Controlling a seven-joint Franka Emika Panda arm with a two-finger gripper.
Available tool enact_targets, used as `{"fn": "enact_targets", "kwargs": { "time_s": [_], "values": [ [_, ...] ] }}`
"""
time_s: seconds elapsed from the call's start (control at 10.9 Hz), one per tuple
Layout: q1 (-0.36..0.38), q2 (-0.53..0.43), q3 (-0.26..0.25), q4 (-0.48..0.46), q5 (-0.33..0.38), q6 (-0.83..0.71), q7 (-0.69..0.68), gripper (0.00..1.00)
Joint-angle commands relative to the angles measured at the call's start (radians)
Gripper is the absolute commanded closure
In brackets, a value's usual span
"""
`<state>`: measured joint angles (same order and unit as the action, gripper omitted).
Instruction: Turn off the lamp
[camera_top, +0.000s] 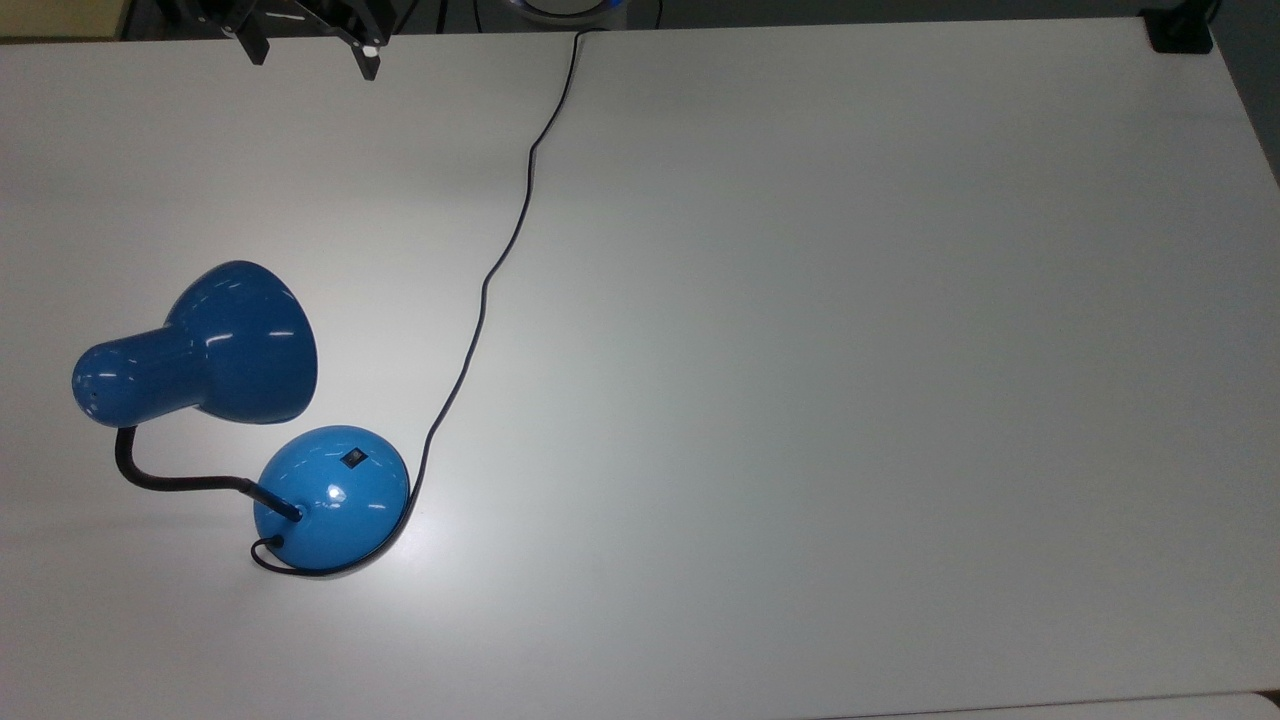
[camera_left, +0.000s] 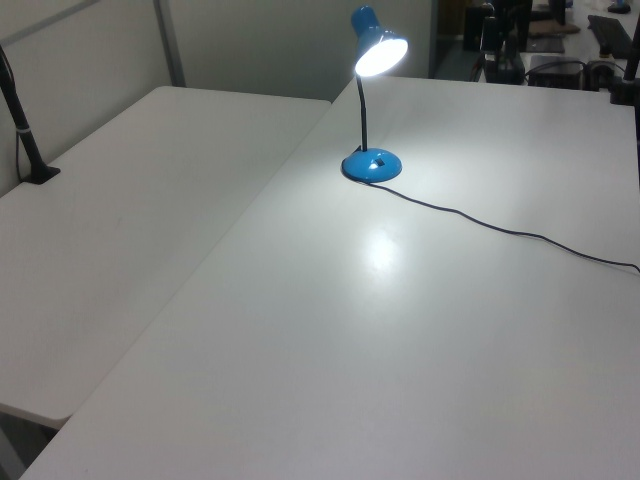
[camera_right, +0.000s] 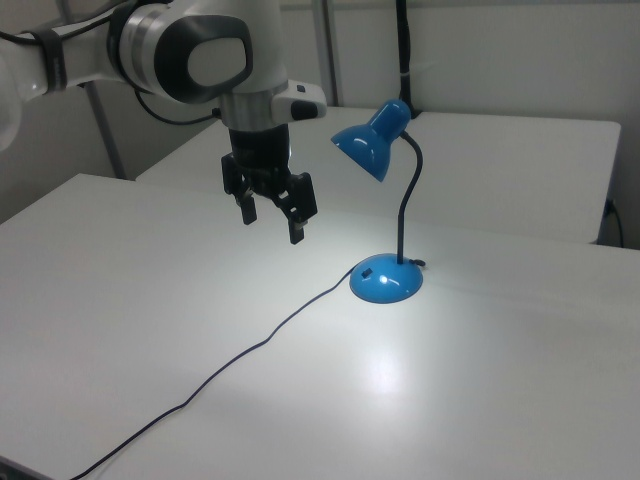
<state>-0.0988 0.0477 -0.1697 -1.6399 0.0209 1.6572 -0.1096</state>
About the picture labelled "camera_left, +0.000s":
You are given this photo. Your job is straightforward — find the grey metal partition post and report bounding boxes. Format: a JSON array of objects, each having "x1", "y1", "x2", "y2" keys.
[{"x1": 152, "y1": 0, "x2": 188, "y2": 88}]

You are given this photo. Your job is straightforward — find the white folding table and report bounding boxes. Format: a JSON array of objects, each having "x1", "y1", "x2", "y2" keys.
[{"x1": 0, "y1": 85, "x2": 334, "y2": 430}]

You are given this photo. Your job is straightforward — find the black clamped camera stand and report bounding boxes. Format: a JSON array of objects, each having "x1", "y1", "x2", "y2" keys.
[{"x1": 607, "y1": 34, "x2": 640, "y2": 106}]

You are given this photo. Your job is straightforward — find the brown flat object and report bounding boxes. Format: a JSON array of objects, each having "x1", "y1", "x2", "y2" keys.
[{"x1": 528, "y1": 19, "x2": 582, "y2": 37}]

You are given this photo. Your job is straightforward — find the blue gooseneck desk lamp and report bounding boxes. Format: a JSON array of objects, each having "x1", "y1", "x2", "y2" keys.
[{"x1": 341, "y1": 4, "x2": 410, "y2": 183}]

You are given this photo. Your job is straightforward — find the black camera stand with tape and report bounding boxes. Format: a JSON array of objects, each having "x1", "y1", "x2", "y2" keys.
[{"x1": 0, "y1": 44, "x2": 62, "y2": 185}]

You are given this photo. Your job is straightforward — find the black lamp power cable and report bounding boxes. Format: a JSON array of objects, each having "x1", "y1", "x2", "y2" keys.
[{"x1": 362, "y1": 180, "x2": 640, "y2": 275}]

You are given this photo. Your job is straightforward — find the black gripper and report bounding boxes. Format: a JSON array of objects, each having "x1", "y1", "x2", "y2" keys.
[{"x1": 481, "y1": 15, "x2": 502, "y2": 69}]

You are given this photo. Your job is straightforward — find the black equipment box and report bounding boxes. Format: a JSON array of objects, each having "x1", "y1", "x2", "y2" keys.
[{"x1": 528, "y1": 54, "x2": 587, "y2": 90}]

